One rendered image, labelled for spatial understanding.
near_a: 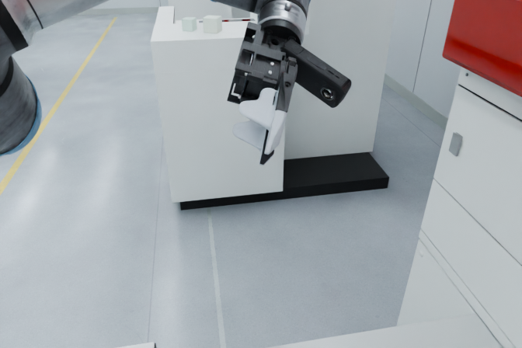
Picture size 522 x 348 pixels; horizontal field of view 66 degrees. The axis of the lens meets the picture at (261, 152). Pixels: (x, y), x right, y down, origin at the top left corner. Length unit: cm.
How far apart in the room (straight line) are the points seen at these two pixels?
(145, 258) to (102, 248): 25
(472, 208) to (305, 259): 134
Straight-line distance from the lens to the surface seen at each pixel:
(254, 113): 49
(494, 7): 65
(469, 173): 78
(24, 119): 60
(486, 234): 77
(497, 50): 64
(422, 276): 98
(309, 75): 58
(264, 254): 204
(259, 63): 54
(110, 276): 206
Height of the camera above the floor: 142
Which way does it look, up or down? 30 degrees down
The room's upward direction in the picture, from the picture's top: straight up
